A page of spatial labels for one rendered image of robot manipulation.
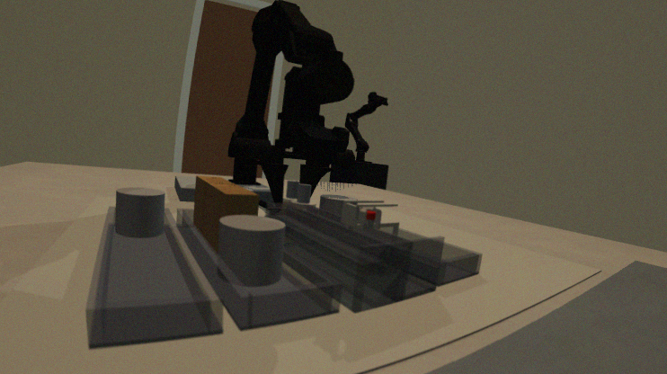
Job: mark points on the brown block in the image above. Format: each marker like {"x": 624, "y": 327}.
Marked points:
{"x": 200, "y": 199}
{"x": 227, "y": 200}

